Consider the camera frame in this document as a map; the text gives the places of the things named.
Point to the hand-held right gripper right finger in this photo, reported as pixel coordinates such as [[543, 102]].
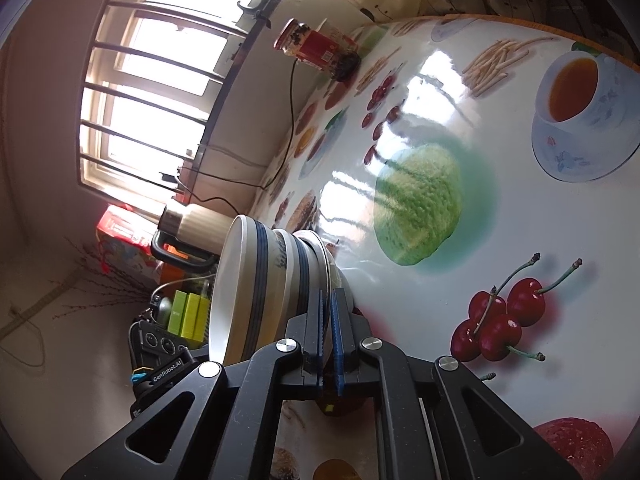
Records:
[[337, 350]]

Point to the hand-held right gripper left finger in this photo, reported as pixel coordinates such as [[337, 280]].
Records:
[[260, 385]]

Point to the stainless steel bowl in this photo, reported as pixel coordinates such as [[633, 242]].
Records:
[[341, 280]]

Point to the blue striped ceramic bowl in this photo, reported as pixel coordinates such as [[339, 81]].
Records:
[[310, 270], [240, 285]]

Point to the grey round device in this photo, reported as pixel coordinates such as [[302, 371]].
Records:
[[162, 307]]

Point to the orange box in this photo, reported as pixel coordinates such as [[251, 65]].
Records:
[[172, 272]]

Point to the dried twig branches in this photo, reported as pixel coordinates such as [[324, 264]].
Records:
[[107, 280]]

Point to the red gift bag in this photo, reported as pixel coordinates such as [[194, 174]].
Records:
[[120, 240]]

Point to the cream electric kettle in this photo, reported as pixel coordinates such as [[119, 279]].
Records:
[[200, 227]]

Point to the barred window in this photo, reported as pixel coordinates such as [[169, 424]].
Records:
[[165, 90]]

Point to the red label glass jar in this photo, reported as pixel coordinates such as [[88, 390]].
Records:
[[320, 50]]

